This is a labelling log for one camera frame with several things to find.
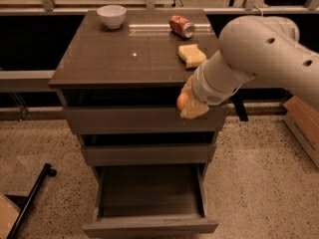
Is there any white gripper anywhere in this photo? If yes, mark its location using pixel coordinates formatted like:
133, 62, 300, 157
180, 63, 232, 120

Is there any orange fruit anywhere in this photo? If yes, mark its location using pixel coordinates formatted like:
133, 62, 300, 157
176, 93, 189, 111

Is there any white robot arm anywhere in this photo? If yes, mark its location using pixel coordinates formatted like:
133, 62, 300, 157
177, 16, 319, 119

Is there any grey middle drawer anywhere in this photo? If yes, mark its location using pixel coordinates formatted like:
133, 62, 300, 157
81, 131, 215, 166

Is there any grey drawer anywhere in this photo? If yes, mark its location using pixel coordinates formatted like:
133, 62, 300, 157
64, 87, 225, 134
83, 164, 217, 239
81, 131, 215, 166

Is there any grey drawer cabinet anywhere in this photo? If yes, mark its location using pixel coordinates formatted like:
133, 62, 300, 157
48, 8, 239, 184

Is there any grey top drawer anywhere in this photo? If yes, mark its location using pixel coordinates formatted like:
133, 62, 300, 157
64, 87, 225, 134

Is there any grey bottom drawer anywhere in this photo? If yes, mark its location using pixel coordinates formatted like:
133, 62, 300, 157
83, 164, 217, 239

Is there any yellow sponge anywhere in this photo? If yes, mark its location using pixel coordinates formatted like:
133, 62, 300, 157
178, 44, 206, 69

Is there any black table leg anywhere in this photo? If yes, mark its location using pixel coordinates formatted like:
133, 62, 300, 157
230, 94, 248, 121

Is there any red soda can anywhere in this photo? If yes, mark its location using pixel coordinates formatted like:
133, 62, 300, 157
169, 15, 195, 39

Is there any cardboard box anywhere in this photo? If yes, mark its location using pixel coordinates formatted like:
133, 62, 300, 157
284, 97, 319, 168

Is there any white ceramic bowl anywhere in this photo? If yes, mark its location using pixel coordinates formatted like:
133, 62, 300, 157
97, 5, 127, 29

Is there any black metal bar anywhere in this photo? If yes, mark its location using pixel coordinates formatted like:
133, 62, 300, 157
5, 163, 57, 239

